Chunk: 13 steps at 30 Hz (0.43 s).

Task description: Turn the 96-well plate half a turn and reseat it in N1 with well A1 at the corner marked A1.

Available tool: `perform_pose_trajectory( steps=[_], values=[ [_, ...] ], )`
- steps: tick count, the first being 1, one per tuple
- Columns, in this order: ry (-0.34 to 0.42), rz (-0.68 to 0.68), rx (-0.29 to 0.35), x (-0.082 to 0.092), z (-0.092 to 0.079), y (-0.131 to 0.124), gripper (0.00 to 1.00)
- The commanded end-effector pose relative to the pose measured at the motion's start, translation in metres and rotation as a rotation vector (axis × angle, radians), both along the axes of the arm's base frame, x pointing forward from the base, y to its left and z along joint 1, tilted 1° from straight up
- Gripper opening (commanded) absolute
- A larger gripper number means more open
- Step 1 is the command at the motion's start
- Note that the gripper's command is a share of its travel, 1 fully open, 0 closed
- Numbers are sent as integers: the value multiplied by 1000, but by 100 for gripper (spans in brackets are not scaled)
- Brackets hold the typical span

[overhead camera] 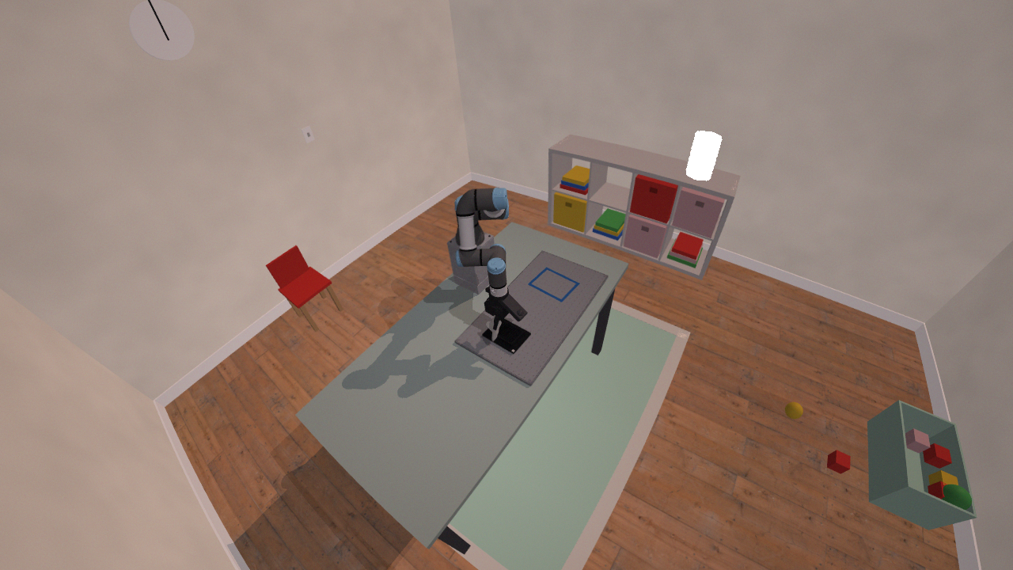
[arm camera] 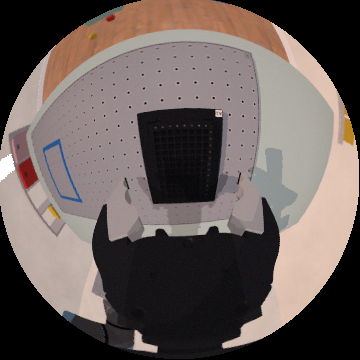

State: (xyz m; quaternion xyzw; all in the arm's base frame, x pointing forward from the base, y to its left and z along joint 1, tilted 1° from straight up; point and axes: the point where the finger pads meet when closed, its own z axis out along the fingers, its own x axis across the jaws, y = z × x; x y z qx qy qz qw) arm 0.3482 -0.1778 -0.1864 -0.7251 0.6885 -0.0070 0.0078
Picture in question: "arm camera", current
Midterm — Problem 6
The blue tape outline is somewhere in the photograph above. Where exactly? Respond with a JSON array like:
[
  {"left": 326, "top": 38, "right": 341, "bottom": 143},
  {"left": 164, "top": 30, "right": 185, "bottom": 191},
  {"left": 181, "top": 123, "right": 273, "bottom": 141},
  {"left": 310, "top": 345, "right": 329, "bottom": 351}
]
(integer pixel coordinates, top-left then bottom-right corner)
[{"left": 43, "top": 139, "right": 83, "bottom": 203}]

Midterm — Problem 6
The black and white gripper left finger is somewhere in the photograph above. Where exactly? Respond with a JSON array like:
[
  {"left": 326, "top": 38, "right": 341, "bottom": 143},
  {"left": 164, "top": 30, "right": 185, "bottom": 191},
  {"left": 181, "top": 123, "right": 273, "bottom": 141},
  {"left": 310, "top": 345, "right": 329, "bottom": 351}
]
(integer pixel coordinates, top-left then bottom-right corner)
[{"left": 92, "top": 177, "right": 144, "bottom": 293}]

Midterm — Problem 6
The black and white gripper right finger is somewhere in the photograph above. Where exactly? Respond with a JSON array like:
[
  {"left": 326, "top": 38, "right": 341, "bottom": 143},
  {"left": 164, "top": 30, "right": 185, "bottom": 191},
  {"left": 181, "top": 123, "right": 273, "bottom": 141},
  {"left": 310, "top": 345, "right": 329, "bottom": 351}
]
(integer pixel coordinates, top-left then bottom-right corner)
[{"left": 227, "top": 172, "right": 280, "bottom": 284}]

